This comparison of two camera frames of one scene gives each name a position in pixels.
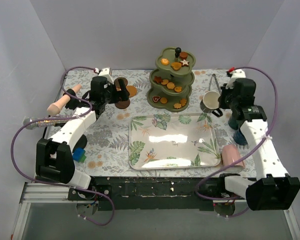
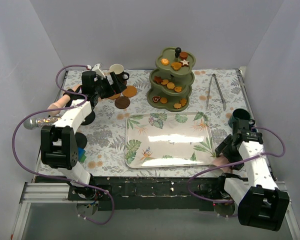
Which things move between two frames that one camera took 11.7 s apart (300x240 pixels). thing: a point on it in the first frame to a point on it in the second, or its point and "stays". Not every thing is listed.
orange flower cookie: [177, 105] stays
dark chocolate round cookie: [183, 55] stays
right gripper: [223, 100] to [230, 145]
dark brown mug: [209, 103] to [118, 69]
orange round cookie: [170, 85] stays
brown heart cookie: [176, 66] stays
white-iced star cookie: [184, 63] stays
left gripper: [117, 92] to [108, 85]
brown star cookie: [158, 79] stays
